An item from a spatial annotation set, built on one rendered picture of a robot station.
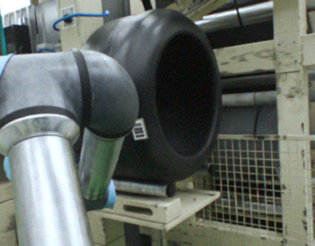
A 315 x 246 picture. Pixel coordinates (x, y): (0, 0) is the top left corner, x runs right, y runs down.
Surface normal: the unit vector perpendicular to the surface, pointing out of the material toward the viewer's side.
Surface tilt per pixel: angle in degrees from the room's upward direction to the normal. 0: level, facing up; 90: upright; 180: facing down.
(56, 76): 69
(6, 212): 90
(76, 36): 90
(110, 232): 90
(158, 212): 90
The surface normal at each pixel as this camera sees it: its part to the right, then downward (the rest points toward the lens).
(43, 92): 0.37, -0.52
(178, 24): 0.71, -0.17
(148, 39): 0.11, -0.42
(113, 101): 0.62, 0.41
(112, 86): 0.63, 0.04
